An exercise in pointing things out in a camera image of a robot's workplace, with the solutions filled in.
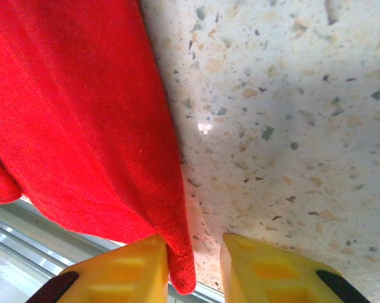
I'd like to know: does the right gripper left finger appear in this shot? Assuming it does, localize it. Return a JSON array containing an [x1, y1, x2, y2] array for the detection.
[[25, 233, 170, 303]]

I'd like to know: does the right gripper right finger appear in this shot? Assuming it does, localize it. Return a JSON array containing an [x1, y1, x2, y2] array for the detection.
[[220, 232, 372, 303]]

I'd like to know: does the red t-shirt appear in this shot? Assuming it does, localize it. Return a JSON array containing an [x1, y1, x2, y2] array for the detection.
[[0, 0, 197, 296]]

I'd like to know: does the aluminium rail frame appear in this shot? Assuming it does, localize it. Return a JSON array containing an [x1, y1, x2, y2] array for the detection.
[[0, 198, 225, 303]]

